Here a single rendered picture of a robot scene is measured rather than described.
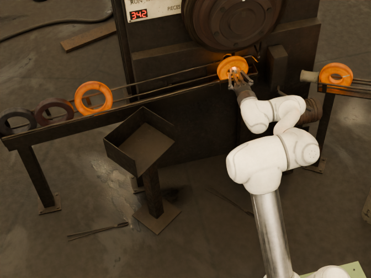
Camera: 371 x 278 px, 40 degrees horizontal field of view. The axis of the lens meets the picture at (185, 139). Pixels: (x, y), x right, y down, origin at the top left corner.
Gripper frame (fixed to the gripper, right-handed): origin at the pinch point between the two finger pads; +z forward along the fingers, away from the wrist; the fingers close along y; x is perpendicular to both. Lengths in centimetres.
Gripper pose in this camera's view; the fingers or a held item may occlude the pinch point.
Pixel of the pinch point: (232, 67)
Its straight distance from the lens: 256.5
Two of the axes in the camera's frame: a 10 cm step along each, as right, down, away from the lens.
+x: -0.4, -6.2, -7.8
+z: -2.4, -7.6, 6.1
